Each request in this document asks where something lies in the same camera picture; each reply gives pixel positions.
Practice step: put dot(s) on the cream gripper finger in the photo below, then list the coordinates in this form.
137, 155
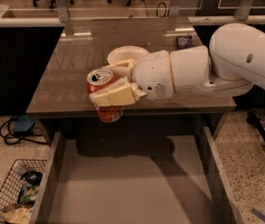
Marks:
122, 69
121, 92

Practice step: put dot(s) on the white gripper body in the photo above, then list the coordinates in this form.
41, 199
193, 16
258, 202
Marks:
152, 75

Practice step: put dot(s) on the red coke can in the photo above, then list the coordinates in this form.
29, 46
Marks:
98, 79

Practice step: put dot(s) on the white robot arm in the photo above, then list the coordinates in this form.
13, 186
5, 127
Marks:
230, 65

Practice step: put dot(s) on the grey counter cabinet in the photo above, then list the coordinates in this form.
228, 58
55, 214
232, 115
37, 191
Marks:
61, 103

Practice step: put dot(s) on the grey open drawer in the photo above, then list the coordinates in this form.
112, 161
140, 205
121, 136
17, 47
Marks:
117, 178

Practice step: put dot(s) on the white bowl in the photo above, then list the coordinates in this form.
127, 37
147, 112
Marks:
126, 53

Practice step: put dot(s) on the dark blue snack bag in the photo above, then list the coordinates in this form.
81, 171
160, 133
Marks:
184, 41

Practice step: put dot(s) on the blue box on floor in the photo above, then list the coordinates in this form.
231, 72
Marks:
23, 125

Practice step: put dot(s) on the black item in basket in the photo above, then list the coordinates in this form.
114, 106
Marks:
32, 177

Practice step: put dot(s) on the green snack bag in basket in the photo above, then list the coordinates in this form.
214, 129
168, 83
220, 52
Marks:
28, 195

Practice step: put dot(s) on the yellow snack bag in basket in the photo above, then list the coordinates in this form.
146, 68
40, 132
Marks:
18, 216

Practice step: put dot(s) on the wire basket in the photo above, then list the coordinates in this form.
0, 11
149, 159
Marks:
15, 183

